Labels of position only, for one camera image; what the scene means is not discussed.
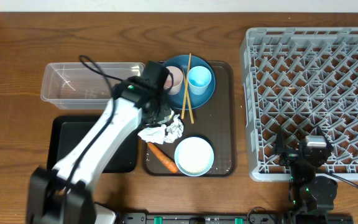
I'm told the white paper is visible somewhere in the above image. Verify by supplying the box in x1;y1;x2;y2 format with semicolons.
137;114;184;144

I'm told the orange carrot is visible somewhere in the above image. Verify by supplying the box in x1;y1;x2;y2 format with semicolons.
147;142;178;173

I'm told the light blue rice bowl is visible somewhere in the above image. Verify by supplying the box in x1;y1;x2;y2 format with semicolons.
174;137;214;177

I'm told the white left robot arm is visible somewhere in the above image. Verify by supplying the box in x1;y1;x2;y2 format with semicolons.
25;76;170;223

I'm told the grey dishwasher rack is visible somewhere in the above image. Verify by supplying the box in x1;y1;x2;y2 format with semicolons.
240;27;358;182

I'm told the dark blue plate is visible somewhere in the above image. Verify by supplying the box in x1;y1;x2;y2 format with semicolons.
162;55;216;110

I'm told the pink cup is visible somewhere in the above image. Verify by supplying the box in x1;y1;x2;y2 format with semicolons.
164;66;183;95

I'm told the wooden chopstick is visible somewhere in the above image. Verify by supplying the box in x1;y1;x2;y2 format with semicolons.
181;53;191;119
181;67;195;124

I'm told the light blue cup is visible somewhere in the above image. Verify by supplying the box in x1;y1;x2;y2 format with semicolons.
188;66;212;95

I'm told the brown serving tray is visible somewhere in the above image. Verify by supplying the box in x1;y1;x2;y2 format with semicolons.
157;62;236;177

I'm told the clear plastic bin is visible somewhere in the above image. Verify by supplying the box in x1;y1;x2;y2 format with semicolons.
40;62;146;110

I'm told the black plastic tray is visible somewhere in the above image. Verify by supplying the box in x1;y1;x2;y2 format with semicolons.
47;114;138;173

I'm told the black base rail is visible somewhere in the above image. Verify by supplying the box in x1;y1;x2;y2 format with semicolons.
119;212;354;224

